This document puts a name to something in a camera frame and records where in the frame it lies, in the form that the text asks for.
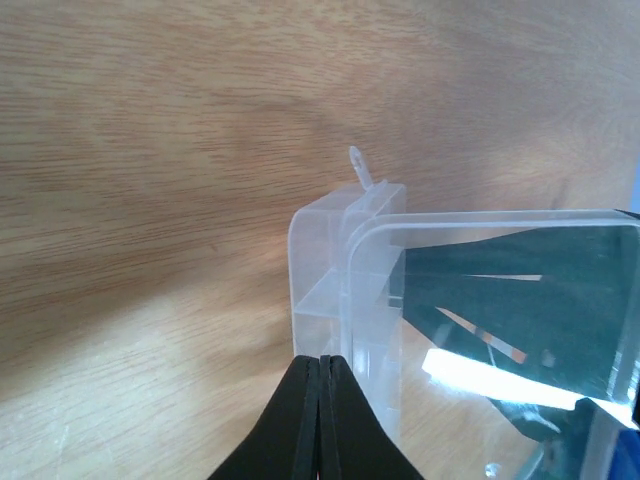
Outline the clear plastic pill organizer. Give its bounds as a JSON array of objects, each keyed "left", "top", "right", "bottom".
[{"left": 288, "top": 148, "right": 639, "bottom": 479}]

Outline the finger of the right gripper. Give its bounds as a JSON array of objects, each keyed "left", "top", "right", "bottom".
[{"left": 403, "top": 226, "right": 630, "bottom": 400}]

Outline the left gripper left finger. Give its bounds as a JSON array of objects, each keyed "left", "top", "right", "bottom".
[{"left": 210, "top": 355, "right": 320, "bottom": 479}]

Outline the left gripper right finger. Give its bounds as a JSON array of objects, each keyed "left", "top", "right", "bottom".
[{"left": 317, "top": 356, "right": 423, "bottom": 479}]

